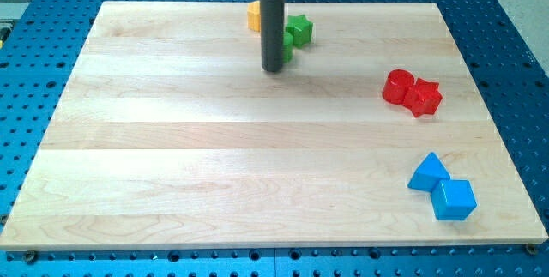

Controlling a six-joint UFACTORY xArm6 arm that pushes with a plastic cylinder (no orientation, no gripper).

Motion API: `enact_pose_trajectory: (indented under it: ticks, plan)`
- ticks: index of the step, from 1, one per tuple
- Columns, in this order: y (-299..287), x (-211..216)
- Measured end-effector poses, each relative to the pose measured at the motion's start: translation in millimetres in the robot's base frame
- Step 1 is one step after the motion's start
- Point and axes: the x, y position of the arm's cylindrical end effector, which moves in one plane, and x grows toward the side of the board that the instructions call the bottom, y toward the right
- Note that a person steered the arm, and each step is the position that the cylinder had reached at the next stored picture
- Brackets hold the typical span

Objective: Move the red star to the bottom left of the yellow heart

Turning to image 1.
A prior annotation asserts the yellow heart block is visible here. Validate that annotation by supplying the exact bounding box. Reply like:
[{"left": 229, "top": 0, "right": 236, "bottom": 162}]
[{"left": 247, "top": 0, "right": 261, "bottom": 32}]

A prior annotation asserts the green cylinder block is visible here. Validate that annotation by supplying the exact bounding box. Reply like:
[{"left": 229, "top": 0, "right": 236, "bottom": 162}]
[{"left": 282, "top": 32, "right": 293, "bottom": 63}]

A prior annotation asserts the green star block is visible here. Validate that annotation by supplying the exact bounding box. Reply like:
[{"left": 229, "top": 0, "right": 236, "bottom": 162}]
[{"left": 286, "top": 15, "right": 314, "bottom": 48}]

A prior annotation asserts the red star block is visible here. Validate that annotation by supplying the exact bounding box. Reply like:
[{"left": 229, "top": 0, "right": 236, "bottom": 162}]
[{"left": 402, "top": 78, "right": 443, "bottom": 117}]

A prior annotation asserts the blue cube block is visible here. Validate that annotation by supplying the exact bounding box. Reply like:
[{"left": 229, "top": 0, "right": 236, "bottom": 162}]
[{"left": 431, "top": 179, "right": 477, "bottom": 220}]

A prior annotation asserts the red cylinder block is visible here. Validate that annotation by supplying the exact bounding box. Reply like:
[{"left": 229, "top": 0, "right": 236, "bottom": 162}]
[{"left": 382, "top": 69, "right": 415, "bottom": 105}]

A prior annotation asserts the light wooden board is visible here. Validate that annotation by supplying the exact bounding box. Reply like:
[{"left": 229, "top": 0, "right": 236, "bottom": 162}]
[{"left": 1, "top": 1, "right": 547, "bottom": 250}]

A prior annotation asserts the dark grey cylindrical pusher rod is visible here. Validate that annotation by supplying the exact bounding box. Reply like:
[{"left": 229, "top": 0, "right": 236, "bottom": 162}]
[{"left": 260, "top": 0, "right": 285, "bottom": 73}]

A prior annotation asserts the blue triangle block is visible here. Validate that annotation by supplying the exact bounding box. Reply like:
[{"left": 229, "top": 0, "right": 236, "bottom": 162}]
[{"left": 407, "top": 152, "right": 450, "bottom": 192}]

